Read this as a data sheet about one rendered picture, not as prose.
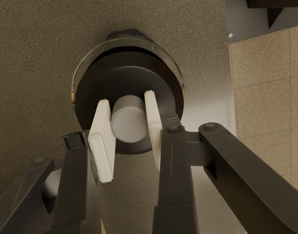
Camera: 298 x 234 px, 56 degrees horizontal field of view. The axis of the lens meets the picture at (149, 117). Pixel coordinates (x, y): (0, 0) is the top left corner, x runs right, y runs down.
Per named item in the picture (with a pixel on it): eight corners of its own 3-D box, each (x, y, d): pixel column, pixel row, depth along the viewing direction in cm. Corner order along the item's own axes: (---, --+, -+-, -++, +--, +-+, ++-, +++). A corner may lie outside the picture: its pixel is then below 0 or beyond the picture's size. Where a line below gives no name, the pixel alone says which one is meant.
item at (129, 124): (93, 152, 28) (83, 192, 21) (66, 59, 24) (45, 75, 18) (185, 133, 28) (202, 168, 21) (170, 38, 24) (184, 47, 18)
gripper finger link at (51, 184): (94, 191, 14) (37, 203, 14) (102, 146, 19) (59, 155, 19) (87, 165, 14) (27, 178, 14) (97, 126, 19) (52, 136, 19)
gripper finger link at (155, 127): (147, 126, 15) (161, 123, 15) (143, 91, 22) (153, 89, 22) (157, 173, 16) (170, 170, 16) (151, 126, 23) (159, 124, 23)
